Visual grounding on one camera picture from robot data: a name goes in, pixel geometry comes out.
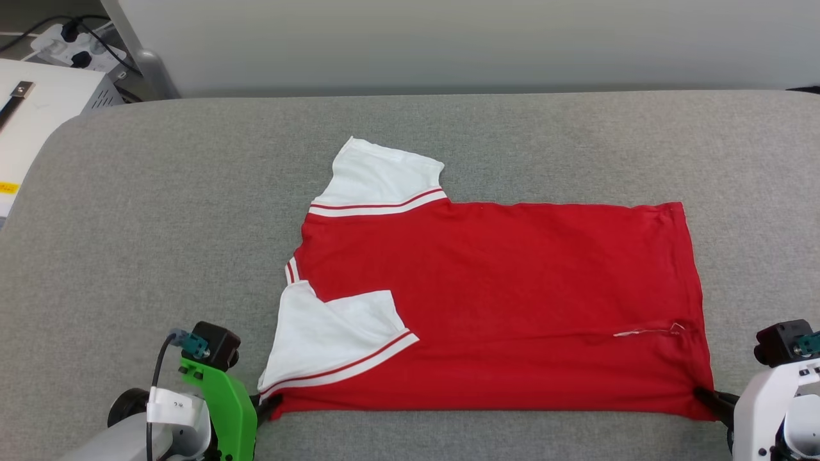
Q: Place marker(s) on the white appliance cabinet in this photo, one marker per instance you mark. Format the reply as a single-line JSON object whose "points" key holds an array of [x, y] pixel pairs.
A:
{"points": [[45, 121]]}

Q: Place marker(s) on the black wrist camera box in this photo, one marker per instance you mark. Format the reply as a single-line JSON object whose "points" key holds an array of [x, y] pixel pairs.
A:
{"points": [[216, 346], [778, 342]]}

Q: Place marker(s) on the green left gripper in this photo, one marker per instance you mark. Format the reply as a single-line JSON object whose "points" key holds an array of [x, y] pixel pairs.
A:
{"points": [[230, 416]]}

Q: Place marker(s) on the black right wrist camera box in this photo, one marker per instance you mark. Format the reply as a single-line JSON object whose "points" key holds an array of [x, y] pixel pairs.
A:
{"points": [[778, 342]]}

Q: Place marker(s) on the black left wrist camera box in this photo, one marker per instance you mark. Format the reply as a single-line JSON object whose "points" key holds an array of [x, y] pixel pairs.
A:
{"points": [[216, 346]]}

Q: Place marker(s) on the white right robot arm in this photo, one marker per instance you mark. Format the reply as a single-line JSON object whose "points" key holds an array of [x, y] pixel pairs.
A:
{"points": [[804, 429]]}

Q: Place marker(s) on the red and white t-shirt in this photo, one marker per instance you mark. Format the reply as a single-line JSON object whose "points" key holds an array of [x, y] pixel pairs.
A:
{"points": [[512, 288]]}

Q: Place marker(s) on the grey metal frame beam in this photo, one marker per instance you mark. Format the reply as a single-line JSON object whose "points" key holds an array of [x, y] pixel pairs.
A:
{"points": [[147, 57]]}

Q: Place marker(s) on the yellow sticker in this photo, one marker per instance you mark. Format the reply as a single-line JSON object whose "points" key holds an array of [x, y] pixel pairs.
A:
{"points": [[9, 188]]}

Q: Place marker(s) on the white power strip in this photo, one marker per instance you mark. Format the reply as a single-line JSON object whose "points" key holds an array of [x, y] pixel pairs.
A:
{"points": [[64, 46]]}

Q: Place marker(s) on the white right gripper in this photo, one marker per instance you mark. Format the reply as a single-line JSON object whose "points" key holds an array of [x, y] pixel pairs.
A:
{"points": [[762, 410]]}

